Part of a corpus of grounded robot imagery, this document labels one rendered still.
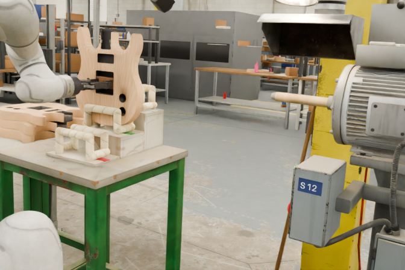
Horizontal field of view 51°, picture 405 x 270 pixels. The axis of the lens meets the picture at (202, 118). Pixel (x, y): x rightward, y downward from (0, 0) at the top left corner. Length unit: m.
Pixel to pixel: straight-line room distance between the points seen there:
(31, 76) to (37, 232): 0.65
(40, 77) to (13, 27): 0.53
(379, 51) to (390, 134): 0.24
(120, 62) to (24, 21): 0.79
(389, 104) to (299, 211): 0.38
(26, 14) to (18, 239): 0.53
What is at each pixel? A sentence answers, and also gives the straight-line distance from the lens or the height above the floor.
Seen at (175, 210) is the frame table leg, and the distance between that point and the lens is 2.02.
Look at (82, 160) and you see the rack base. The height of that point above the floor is 0.94.
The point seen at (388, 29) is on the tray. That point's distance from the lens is 1.48.
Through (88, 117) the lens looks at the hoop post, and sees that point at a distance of 1.93.
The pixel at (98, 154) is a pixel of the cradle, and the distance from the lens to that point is 1.74.
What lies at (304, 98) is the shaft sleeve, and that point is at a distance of 1.46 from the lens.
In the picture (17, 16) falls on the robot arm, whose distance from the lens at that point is 1.08.
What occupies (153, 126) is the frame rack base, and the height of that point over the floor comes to 1.03.
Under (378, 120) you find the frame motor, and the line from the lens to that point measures 1.28.
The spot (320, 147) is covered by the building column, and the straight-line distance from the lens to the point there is 2.41.
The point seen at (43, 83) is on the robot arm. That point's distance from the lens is 1.60.
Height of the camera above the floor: 1.43
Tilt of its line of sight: 10 degrees down
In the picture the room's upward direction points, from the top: 3 degrees clockwise
